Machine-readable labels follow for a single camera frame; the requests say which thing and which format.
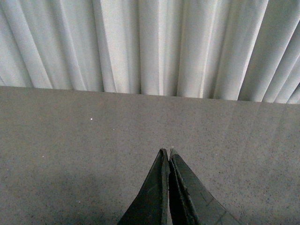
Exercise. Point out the white pleated curtain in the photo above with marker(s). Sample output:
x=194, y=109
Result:
x=224, y=49

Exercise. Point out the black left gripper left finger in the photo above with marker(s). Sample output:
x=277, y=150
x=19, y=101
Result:
x=150, y=207

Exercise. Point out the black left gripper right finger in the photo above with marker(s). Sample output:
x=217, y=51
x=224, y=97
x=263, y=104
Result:
x=190, y=201

